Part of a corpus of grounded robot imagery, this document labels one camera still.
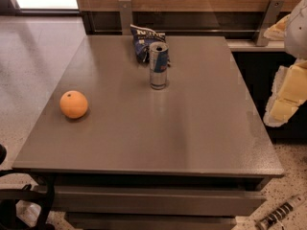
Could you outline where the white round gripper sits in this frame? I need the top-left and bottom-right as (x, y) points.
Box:
(263, 0), (307, 127)

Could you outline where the orange fruit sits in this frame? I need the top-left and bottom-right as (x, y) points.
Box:
(59, 90), (88, 119)

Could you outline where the grey side shelf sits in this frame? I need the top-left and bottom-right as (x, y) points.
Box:
(226, 39), (285, 52)

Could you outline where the silver blue energy drink can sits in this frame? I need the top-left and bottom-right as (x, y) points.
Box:
(150, 42), (169, 89)

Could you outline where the blue snack bag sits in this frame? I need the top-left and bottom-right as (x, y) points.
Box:
(130, 24), (166, 63)

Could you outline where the grey striped tool on floor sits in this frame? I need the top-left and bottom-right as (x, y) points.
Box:
(256, 195), (306, 230)

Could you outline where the black chair base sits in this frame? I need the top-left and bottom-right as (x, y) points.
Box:
(0, 143), (56, 230)

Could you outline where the right metal wall bracket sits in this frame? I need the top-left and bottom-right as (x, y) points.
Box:
(253, 0), (285, 47)

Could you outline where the metal wall bracket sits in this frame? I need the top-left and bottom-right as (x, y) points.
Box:
(118, 0), (133, 35)
(253, 0), (285, 47)

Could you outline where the left metal wall bracket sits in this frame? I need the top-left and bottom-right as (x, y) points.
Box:
(118, 0), (133, 35)

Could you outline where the grey table frame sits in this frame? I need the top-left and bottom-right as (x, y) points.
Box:
(31, 172), (273, 230)

